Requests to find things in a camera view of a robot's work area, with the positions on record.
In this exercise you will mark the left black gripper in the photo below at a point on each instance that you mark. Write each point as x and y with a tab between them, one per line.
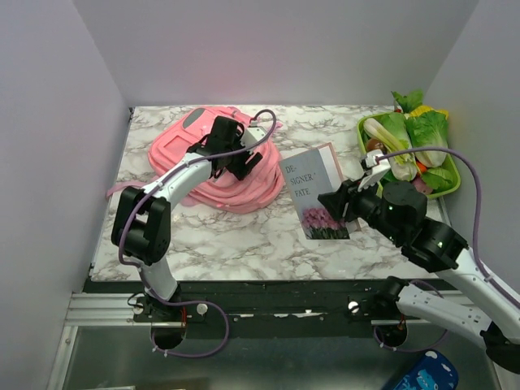
241	169

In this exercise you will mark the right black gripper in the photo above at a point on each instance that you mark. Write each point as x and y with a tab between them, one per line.
335	201

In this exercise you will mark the pink student backpack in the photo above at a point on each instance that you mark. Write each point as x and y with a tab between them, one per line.
252	183

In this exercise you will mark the Designer Fate flower book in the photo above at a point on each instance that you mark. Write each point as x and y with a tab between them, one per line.
306	176

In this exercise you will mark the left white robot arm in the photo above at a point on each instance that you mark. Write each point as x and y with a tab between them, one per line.
142	226

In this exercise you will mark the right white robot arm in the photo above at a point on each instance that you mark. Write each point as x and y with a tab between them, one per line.
399	214

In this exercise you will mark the brown round fruit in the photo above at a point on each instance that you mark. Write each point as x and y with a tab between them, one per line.
374	144

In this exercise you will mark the green vegetable tray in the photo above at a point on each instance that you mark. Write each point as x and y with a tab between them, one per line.
443	179

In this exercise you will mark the purple pink radish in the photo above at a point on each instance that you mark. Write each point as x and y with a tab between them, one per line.
421	186

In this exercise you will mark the green lettuce head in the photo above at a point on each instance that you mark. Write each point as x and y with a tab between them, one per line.
429	129

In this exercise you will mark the blue dinosaur pencil case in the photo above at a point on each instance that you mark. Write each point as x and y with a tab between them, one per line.
431	371

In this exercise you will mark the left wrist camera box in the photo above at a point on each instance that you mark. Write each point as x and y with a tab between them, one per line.
253	137

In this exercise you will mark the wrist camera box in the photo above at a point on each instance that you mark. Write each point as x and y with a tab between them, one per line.
253	137
375	167

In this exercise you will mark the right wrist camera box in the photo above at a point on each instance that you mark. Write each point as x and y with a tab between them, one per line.
375	167

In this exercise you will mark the black mounting rail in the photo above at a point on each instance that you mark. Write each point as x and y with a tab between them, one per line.
263	309

